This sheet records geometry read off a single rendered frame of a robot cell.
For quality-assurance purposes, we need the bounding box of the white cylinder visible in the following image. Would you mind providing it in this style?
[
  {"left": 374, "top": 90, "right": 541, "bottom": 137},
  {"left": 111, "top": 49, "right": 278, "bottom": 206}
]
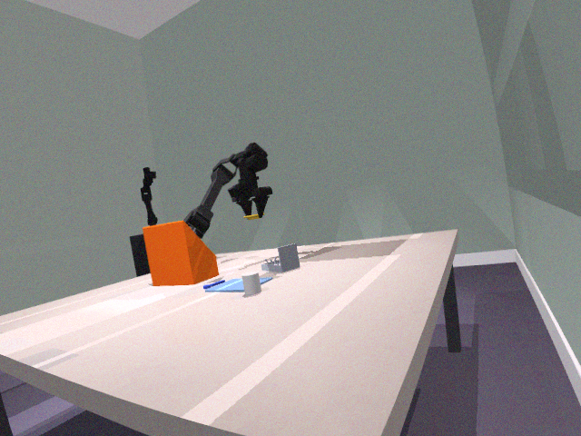
[{"left": 241, "top": 272, "right": 261, "bottom": 295}]

